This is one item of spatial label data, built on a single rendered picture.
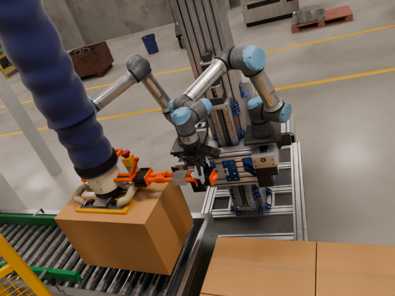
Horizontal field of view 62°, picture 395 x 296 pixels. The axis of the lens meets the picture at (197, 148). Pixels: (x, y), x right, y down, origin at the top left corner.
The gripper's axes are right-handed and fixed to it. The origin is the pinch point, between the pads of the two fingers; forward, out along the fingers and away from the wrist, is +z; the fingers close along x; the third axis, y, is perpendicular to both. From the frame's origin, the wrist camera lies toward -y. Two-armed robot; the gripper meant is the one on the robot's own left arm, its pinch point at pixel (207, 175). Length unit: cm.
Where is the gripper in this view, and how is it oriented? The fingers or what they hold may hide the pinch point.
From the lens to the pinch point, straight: 154.9
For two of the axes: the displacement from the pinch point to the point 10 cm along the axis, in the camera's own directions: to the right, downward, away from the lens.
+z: 2.8, 8.1, 5.1
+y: -9.1, 0.5, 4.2
